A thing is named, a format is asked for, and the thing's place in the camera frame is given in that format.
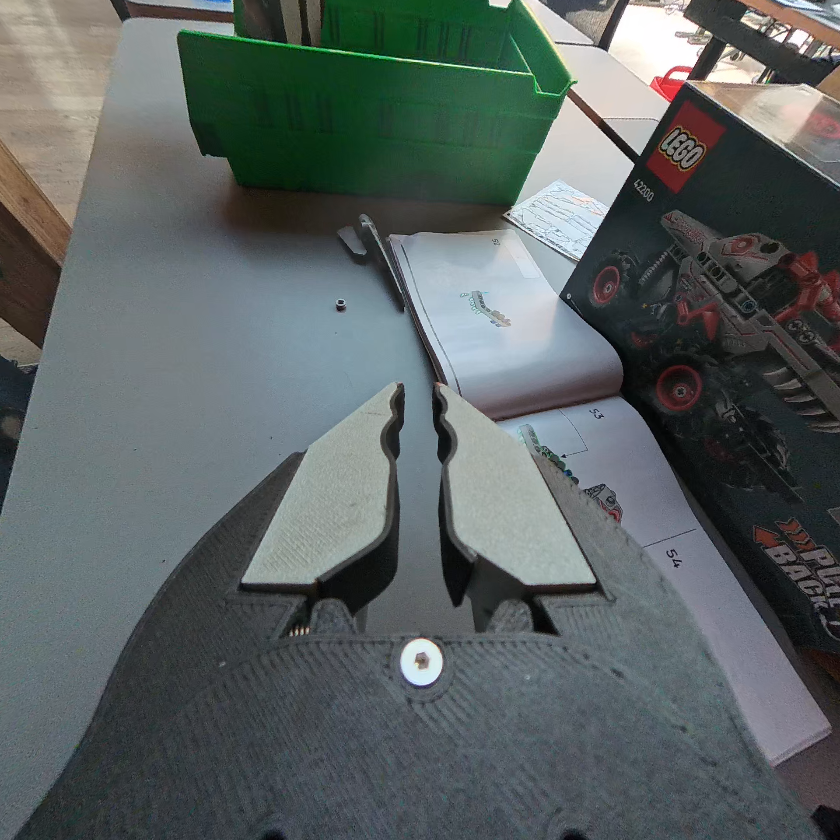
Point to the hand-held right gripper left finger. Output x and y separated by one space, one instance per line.
328 505

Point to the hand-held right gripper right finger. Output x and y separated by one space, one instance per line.
512 518

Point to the white lego instruction booklet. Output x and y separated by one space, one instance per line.
512 328

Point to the long grey lego panel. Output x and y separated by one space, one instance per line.
380 259

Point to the small grey lego piece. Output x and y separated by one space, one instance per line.
351 243

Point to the dark lego set box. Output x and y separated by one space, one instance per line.
722 315

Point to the white sticker sheet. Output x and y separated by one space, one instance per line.
558 216

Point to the dark chair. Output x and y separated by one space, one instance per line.
10 420

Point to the green plastic bin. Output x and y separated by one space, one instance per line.
420 26
367 131

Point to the wooden table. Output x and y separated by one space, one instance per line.
26 243

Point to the grey side table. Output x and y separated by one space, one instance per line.
610 85

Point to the black framed desk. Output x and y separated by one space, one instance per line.
741 33

